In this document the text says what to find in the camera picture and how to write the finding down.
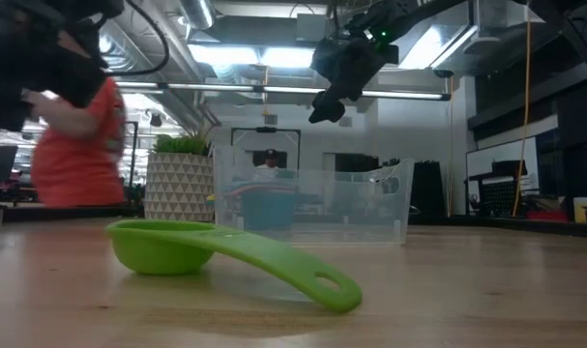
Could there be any yellow hanging cable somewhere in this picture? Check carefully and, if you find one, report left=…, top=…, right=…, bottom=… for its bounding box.
left=512, top=14, right=533, bottom=218

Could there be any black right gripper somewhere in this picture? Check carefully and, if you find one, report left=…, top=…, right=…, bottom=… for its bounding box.
left=308, top=36, right=399, bottom=125

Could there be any person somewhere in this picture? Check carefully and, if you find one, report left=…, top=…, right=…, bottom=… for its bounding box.
left=253, top=146, right=288, bottom=171
left=21, top=76, right=129, bottom=209

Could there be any whiteboard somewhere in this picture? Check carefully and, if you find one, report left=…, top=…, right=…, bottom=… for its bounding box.
left=465, top=136, right=541, bottom=194

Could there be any black aluminium frame rail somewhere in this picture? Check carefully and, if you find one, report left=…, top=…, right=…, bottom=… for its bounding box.
left=0, top=205, right=587, bottom=239

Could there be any black gantry frame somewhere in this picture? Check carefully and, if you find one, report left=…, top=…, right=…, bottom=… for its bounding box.
left=230, top=126, right=303, bottom=170
left=126, top=120, right=139, bottom=188

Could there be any long silver overhead bar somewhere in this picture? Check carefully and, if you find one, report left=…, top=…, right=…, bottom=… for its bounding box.
left=113, top=79, right=453, bottom=102

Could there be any potted plant, white patterned pot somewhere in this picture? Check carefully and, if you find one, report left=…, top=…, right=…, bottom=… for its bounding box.
left=143, top=130, right=216, bottom=223

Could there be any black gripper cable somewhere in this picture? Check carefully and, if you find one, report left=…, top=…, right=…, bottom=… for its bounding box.
left=99, top=0, right=171, bottom=77

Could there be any large teal measuring cup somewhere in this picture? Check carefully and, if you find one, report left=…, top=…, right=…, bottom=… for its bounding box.
left=239, top=190, right=297, bottom=231

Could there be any green measuring cup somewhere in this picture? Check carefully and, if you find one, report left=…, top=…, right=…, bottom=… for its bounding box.
left=103, top=219, right=364, bottom=314

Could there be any black wire rack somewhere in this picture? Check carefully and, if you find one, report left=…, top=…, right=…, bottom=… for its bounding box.
left=466, top=159, right=541, bottom=218

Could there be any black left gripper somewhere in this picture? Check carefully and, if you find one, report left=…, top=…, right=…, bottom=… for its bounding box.
left=0, top=0, right=125, bottom=144

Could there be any black cabinet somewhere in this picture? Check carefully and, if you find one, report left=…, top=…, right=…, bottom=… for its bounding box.
left=411, top=159, right=452, bottom=218

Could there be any flat red box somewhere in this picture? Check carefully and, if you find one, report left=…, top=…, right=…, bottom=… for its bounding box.
left=524, top=209, right=571, bottom=222

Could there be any clear plastic basket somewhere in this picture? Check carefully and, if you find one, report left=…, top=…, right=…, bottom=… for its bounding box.
left=213, top=144, right=416, bottom=246

